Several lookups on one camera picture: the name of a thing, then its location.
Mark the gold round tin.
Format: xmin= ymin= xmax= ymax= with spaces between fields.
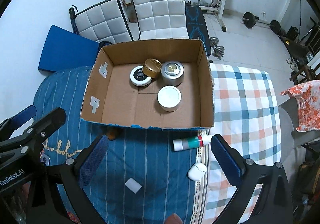
xmin=142 ymin=58 xmax=162 ymax=79

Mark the white earbuds case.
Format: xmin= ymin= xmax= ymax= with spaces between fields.
xmin=187 ymin=162 xmax=207 ymax=181

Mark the brown walnut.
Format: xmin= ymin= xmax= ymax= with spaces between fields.
xmin=106 ymin=127 xmax=117 ymax=140

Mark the white quilted chair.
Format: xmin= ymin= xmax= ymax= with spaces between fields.
xmin=74 ymin=0 xmax=133 ymax=43
xmin=132 ymin=0 xmax=189 ymax=40

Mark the white quilted chair right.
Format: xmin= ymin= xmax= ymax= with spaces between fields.
xmin=132 ymin=0 xmax=189 ymax=40

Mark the silver round tin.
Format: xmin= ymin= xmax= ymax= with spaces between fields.
xmin=161 ymin=61 xmax=184 ymax=86

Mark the orange floral cloth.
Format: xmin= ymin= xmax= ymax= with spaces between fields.
xmin=280 ymin=80 xmax=319 ymax=132

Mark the black and white round tin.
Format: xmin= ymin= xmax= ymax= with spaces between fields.
xmin=130 ymin=65 xmax=152 ymax=87

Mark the grey chair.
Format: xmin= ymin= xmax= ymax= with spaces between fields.
xmin=278 ymin=98 xmax=319 ymax=147

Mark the white lidded round tin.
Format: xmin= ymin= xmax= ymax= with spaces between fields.
xmin=157 ymin=86 xmax=182 ymax=112

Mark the white green spray bottle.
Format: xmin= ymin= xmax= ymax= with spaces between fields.
xmin=173 ymin=134 xmax=212 ymax=152

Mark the blue foam mat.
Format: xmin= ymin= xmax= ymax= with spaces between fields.
xmin=38 ymin=25 xmax=111 ymax=72

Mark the blue black weight bench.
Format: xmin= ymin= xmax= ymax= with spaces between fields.
xmin=185 ymin=4 xmax=212 ymax=56

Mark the white quilted chair left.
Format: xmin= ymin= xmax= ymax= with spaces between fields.
xmin=74 ymin=0 xmax=133 ymax=43

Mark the barbell on floor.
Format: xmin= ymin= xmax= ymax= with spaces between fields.
xmin=242 ymin=12 xmax=281 ymax=34

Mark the chrome dumbbell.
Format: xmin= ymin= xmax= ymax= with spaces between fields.
xmin=209 ymin=37 xmax=225 ymax=60

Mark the white weight rack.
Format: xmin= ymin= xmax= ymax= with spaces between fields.
xmin=200 ymin=0 xmax=227 ymax=32

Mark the open cardboard box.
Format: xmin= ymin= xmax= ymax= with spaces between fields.
xmin=80 ymin=38 xmax=215 ymax=130

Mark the white rectangular block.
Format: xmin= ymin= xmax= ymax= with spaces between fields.
xmin=125 ymin=178 xmax=142 ymax=194

